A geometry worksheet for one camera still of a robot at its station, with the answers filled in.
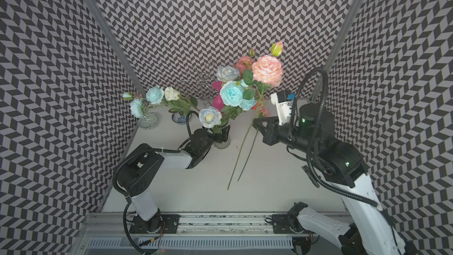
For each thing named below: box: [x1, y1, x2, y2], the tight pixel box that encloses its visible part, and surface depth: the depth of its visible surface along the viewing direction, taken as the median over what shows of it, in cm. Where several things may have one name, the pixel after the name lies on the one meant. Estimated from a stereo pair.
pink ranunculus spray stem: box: [232, 47, 256, 74], surface depth 75 cm
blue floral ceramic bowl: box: [171, 112, 192, 125], surface depth 107 cm
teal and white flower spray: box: [121, 85, 199, 119], surface depth 63 cm
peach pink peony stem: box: [237, 41, 285, 183], surface depth 40 cm
